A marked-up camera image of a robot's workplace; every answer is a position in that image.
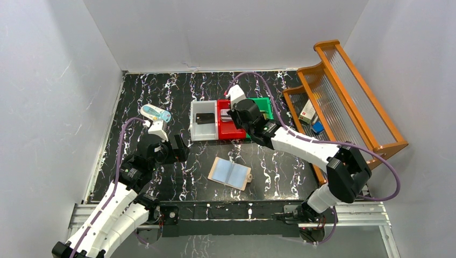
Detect purple cable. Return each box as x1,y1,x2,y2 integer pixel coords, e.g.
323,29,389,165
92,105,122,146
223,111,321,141
69,117,151,258
225,71,402,245

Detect aluminium frame rail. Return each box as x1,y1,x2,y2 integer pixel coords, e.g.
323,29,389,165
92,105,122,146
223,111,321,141
61,178,401,258

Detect orange wooden shelf rack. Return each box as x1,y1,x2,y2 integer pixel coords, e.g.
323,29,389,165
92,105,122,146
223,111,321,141
282,40,409,184

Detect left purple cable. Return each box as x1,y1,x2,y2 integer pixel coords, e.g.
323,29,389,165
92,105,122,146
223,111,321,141
69,117,151,258

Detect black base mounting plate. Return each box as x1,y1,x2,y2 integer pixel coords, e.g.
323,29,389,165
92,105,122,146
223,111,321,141
137,200,337,240

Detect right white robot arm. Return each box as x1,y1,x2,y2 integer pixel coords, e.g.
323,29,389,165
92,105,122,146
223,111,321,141
228,99,372,223

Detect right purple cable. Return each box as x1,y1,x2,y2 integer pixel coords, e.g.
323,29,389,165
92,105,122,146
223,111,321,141
225,71,402,245

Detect black card in white bin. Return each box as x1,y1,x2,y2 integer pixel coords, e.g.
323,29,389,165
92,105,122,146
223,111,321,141
195,113,216,125

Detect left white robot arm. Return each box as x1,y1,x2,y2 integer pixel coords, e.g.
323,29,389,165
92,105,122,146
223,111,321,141
52,134,189,257

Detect blue small object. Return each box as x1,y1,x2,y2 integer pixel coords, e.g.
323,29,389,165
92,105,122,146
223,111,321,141
311,121,325,134

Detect white red small box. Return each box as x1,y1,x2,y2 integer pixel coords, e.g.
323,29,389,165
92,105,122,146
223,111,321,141
298,100,316,124

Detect white plastic bin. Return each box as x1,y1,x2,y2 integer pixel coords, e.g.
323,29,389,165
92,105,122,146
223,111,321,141
189,101,219,142

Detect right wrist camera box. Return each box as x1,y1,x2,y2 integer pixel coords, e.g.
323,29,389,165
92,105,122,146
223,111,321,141
225,84,246,110

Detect red plastic bin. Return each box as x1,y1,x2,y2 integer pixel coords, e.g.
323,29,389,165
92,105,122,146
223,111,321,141
217,99,247,140

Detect grey cards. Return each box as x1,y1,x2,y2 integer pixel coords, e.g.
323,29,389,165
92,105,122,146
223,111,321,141
219,109,232,122

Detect oval white blue package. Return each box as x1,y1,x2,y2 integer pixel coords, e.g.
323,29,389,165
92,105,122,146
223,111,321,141
140,104,172,123

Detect green plastic bin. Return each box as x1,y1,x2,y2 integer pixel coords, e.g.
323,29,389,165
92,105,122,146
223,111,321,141
250,97,274,120

